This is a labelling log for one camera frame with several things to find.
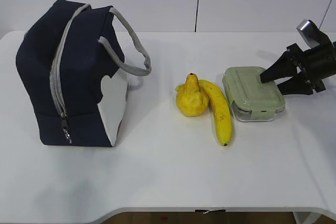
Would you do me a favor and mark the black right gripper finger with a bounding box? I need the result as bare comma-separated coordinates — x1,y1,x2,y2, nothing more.
277,73,316,95
260,51,301,83

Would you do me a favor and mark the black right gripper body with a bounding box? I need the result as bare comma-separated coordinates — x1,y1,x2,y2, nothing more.
287,31,335,93

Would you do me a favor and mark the green lid food container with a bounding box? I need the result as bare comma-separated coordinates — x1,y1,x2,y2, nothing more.
222,66,285,122

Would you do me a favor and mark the yellow banana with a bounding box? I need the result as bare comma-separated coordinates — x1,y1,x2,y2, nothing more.
199,80,233,146

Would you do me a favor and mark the yellow pear-shaped fruit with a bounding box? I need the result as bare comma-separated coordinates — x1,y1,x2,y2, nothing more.
176,73,209,117

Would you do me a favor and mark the navy blue lunch bag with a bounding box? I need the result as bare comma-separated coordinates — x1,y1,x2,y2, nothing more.
16,0,152,147

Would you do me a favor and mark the white table leg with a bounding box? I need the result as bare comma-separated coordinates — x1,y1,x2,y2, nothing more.
293,212,322,224

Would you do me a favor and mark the black tape on table edge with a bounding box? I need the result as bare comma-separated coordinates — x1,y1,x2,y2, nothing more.
194,209,226,215

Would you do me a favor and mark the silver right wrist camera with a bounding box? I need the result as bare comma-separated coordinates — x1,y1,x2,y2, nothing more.
296,19,320,48

